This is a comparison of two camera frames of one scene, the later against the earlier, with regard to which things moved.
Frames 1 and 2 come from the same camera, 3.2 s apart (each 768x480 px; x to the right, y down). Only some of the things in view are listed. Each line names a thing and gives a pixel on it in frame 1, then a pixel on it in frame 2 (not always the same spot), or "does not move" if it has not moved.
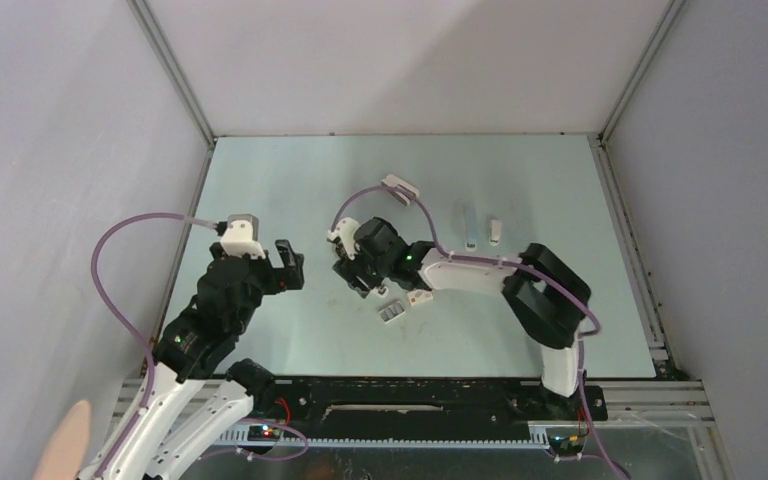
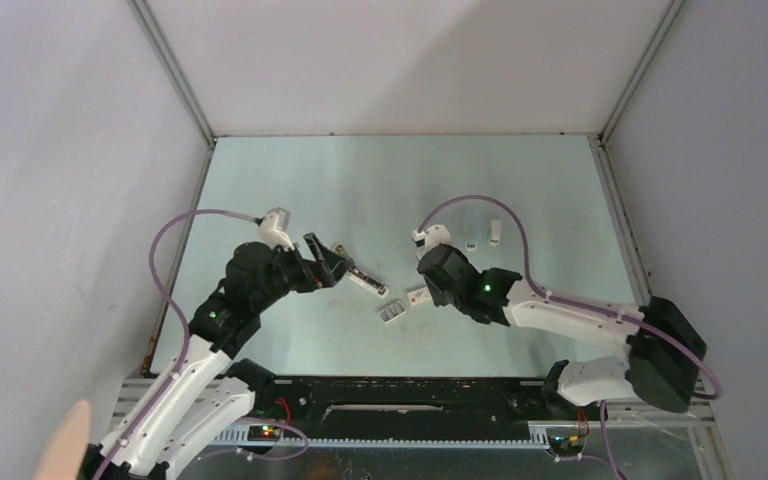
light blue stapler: [470, 227] does not move
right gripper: [351, 269] -> [437, 297]
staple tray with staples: [392, 312] does not move
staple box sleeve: [418, 296] does not move
